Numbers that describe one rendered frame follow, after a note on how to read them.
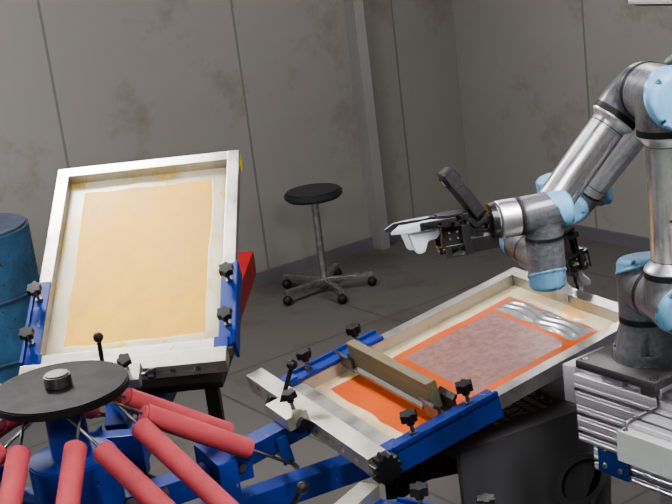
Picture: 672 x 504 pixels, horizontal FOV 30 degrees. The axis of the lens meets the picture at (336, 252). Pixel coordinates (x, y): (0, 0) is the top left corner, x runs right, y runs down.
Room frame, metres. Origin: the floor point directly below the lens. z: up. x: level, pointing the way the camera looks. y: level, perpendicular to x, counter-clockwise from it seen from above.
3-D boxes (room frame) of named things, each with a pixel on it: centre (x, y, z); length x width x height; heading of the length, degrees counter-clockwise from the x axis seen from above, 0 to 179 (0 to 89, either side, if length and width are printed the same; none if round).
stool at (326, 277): (7.21, 0.11, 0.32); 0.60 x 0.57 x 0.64; 37
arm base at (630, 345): (2.53, -0.64, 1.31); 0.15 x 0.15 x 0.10
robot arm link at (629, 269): (2.53, -0.65, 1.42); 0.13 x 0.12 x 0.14; 10
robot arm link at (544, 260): (2.37, -0.40, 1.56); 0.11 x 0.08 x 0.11; 10
